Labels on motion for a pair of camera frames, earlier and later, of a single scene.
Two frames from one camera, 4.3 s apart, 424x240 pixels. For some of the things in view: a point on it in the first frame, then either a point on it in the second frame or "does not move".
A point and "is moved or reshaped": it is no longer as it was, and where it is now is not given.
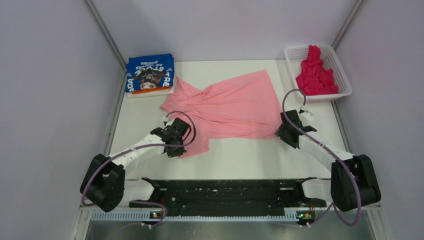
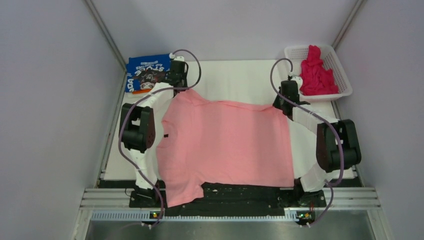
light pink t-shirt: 244,107 is moved or reshaped
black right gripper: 281,132 -> 276,103
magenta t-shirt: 314,79 does not move
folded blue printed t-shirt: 149,72 does not move
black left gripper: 179,152 -> 185,84
